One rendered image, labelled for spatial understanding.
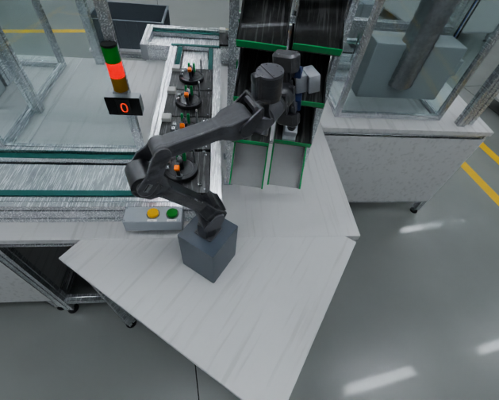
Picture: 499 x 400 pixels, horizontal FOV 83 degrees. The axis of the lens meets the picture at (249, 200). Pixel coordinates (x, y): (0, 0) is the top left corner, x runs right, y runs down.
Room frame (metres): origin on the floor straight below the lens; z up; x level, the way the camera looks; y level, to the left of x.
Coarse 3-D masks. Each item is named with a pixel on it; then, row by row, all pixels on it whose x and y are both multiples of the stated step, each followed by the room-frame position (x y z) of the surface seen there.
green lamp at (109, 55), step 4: (104, 48) 0.87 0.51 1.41; (108, 48) 0.87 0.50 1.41; (112, 48) 0.88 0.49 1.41; (116, 48) 0.89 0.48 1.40; (104, 52) 0.87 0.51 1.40; (108, 52) 0.87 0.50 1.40; (112, 52) 0.87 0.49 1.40; (116, 52) 0.88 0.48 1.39; (104, 56) 0.87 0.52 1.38; (108, 56) 0.87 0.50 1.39; (112, 56) 0.87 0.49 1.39; (116, 56) 0.88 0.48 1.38; (120, 56) 0.90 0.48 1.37; (108, 60) 0.87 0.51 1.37; (112, 60) 0.87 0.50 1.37; (116, 60) 0.88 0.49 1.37; (120, 60) 0.89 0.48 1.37
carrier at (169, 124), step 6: (162, 114) 1.14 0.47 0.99; (168, 114) 1.15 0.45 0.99; (180, 114) 1.10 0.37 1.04; (186, 114) 1.10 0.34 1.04; (162, 120) 1.12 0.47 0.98; (168, 120) 1.12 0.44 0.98; (174, 120) 1.14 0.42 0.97; (180, 120) 1.15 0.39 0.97; (186, 120) 1.13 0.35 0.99; (192, 120) 1.16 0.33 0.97; (198, 120) 1.16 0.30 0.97; (204, 120) 1.17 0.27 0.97; (162, 126) 1.08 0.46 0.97; (168, 126) 1.08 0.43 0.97; (174, 126) 1.05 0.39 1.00; (186, 126) 1.05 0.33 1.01; (162, 132) 1.04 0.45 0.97; (168, 132) 1.04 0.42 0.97; (210, 144) 1.00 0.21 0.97; (192, 150) 0.95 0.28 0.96; (198, 150) 0.95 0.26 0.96; (210, 150) 0.96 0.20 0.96
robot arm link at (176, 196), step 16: (144, 160) 0.44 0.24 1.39; (128, 176) 0.39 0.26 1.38; (144, 176) 0.38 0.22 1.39; (160, 192) 0.40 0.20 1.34; (176, 192) 0.42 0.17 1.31; (192, 192) 0.47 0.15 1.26; (208, 192) 0.51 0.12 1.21; (192, 208) 0.44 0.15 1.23; (208, 208) 0.46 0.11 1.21; (224, 208) 0.48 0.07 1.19
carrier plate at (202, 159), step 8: (192, 152) 0.93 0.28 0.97; (200, 152) 0.93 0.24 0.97; (208, 152) 0.94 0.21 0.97; (200, 160) 0.88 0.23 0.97; (208, 160) 0.89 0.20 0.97; (200, 168) 0.84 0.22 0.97; (208, 168) 0.84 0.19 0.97; (200, 176) 0.79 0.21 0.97; (208, 176) 0.80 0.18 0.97; (184, 184) 0.74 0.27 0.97; (192, 184) 0.74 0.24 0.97; (208, 184) 0.75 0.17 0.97; (200, 192) 0.71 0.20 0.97
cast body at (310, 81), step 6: (306, 66) 0.74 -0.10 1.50; (312, 66) 0.74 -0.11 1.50; (306, 72) 0.71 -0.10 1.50; (312, 72) 0.70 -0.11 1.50; (318, 72) 0.70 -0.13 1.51; (294, 78) 0.69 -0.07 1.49; (306, 78) 0.69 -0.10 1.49; (312, 78) 0.68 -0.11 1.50; (318, 78) 0.69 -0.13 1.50; (294, 84) 0.69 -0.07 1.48; (300, 84) 0.68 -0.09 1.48; (306, 84) 0.69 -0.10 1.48; (312, 84) 0.68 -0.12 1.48; (318, 84) 0.69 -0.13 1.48; (300, 90) 0.68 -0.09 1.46; (306, 90) 0.69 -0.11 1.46; (312, 90) 0.68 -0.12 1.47; (318, 90) 0.69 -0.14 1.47
